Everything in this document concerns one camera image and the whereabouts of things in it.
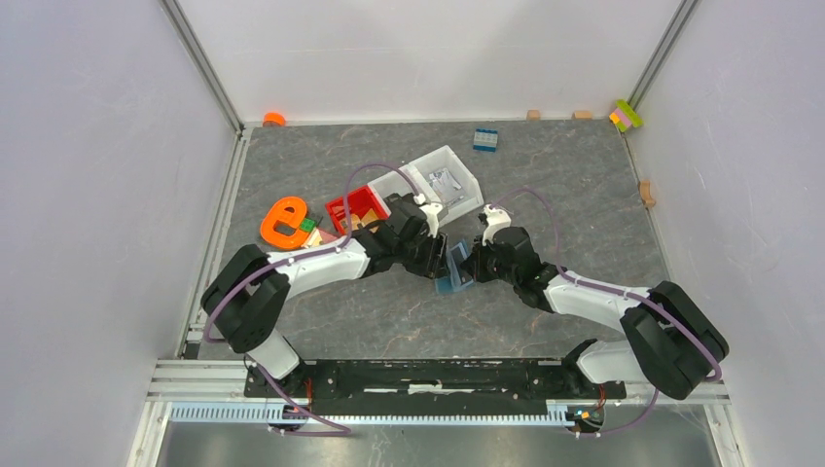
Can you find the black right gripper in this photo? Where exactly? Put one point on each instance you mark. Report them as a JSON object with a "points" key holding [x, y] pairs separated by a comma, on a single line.
{"points": [[474, 263]]}

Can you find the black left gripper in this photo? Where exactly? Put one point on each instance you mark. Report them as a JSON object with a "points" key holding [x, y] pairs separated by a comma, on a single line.
{"points": [[433, 265]]}

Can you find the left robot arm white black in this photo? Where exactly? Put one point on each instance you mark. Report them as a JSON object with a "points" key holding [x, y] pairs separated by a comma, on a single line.
{"points": [[245, 300]]}

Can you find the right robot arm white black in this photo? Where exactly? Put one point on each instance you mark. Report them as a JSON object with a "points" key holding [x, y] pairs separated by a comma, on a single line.
{"points": [[667, 340]]}

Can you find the red plastic bin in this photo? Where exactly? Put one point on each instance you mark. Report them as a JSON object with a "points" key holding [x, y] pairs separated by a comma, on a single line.
{"points": [[365, 206]]}

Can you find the clear plastic packet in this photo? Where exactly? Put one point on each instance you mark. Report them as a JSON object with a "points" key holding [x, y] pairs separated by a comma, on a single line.
{"points": [[449, 190]]}

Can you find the white plastic bin with packet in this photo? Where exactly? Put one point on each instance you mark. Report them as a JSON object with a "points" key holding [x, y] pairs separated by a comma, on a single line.
{"points": [[446, 157]]}

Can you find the green toy brick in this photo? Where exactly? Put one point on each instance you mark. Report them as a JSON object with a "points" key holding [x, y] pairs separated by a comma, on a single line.
{"points": [[307, 225]]}

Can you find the blue lego brick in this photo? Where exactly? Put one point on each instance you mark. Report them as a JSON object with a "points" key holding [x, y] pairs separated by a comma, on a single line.
{"points": [[485, 140]]}

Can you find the orange letter e toy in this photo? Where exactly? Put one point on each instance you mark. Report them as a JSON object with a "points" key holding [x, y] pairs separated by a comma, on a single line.
{"points": [[281, 227]]}

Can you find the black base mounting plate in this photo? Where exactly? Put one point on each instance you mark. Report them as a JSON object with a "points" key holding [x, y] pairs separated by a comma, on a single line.
{"points": [[330, 381]]}

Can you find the small wooden block left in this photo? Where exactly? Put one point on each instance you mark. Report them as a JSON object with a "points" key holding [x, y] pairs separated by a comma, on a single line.
{"points": [[534, 115]]}

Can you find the orange round cap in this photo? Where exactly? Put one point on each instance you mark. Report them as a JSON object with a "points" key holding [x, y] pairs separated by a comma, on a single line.
{"points": [[273, 119]]}

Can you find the curved wooden piece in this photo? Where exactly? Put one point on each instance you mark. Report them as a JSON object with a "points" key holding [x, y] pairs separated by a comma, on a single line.
{"points": [[646, 194]]}

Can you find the green pink stacked bricks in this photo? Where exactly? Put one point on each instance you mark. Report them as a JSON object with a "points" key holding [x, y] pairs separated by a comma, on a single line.
{"points": [[624, 117]]}

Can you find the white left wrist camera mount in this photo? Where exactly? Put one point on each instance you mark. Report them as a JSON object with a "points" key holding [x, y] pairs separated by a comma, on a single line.
{"points": [[431, 211]]}

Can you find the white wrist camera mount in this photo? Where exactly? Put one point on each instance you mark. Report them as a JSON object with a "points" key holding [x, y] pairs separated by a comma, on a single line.
{"points": [[431, 211], [494, 219]]}

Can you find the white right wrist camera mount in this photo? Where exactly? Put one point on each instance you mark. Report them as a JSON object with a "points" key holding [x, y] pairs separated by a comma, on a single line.
{"points": [[494, 219]]}

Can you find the aluminium frame rail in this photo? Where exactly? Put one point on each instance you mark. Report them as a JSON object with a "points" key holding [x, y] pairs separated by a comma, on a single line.
{"points": [[213, 392]]}

